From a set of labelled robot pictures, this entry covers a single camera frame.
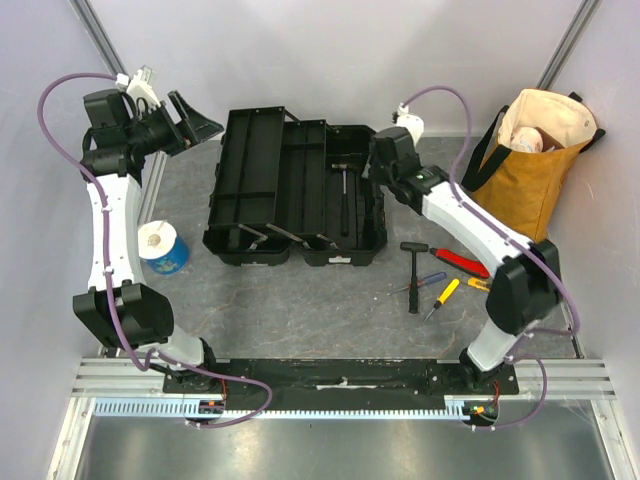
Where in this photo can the hammer with metal shaft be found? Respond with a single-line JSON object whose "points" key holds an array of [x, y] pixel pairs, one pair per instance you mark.
{"points": [[346, 171]]}

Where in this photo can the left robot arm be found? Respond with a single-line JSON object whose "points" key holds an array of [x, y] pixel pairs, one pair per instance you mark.
{"points": [[118, 307]]}

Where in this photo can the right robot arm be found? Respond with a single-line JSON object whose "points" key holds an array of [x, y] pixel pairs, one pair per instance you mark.
{"points": [[524, 274]]}

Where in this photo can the blue cable duct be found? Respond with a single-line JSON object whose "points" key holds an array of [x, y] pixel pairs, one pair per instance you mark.
{"points": [[207, 410]]}

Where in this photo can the red handled pliers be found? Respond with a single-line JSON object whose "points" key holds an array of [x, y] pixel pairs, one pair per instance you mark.
{"points": [[471, 267]]}

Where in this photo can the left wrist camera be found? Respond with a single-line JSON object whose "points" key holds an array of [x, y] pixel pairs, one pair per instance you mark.
{"points": [[139, 85]]}

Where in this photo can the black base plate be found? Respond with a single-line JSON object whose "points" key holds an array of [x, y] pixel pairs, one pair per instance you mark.
{"points": [[339, 382]]}

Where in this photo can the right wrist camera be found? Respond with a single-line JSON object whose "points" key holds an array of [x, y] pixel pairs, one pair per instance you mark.
{"points": [[402, 117]]}

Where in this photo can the blue tape roll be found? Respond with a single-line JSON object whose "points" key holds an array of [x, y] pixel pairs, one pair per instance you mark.
{"points": [[161, 247]]}

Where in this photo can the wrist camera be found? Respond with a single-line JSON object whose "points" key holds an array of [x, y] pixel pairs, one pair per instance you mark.
{"points": [[402, 117], [139, 85]]}

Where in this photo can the yellow canvas tote bag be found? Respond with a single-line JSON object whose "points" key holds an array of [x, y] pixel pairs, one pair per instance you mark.
{"points": [[517, 170]]}

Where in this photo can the aluminium frame rail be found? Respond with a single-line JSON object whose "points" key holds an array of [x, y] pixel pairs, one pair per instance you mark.
{"points": [[559, 378]]}

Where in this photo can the yellow utility knife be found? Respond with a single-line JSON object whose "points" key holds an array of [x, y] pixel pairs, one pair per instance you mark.
{"points": [[480, 284]]}

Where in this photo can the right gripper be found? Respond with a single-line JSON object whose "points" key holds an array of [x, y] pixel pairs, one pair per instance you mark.
{"points": [[375, 163]]}

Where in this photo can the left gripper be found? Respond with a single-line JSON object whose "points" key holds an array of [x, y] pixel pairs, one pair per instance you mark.
{"points": [[199, 128]]}

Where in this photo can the red handled screwdriver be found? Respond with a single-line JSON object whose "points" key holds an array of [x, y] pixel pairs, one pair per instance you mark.
{"points": [[425, 281]]}

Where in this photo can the black plastic toolbox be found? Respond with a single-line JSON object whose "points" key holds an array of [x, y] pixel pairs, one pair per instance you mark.
{"points": [[275, 192]]}

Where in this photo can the yellow handled screwdriver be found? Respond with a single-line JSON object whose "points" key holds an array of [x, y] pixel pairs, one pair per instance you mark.
{"points": [[443, 297]]}

